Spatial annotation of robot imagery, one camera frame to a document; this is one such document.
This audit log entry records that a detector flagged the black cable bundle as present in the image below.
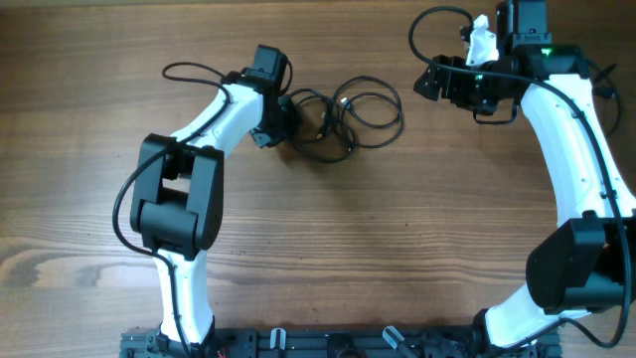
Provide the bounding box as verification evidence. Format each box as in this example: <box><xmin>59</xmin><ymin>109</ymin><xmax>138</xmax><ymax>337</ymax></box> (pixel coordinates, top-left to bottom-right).
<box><xmin>285</xmin><ymin>75</ymin><xmax>404</xmax><ymax>164</ymax></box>

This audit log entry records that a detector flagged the black separated cable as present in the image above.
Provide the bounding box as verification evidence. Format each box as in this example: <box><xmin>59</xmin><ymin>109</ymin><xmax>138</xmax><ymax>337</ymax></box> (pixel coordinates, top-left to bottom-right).
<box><xmin>585</xmin><ymin>59</ymin><xmax>623</xmax><ymax>138</ymax></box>

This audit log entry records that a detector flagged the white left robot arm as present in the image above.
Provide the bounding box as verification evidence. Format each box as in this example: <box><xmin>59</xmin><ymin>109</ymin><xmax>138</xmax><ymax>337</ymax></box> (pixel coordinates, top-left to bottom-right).
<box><xmin>120</xmin><ymin>45</ymin><xmax>300</xmax><ymax>357</ymax></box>

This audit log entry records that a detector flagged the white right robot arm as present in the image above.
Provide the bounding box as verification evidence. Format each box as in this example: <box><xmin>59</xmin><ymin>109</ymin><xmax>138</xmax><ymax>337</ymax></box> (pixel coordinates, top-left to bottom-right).
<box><xmin>413</xmin><ymin>1</ymin><xmax>635</xmax><ymax>357</ymax></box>

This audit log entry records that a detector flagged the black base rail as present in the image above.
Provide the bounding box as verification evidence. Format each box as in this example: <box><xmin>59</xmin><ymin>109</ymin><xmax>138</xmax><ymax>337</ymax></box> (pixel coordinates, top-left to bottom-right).
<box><xmin>119</xmin><ymin>325</ymin><xmax>562</xmax><ymax>358</ymax></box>

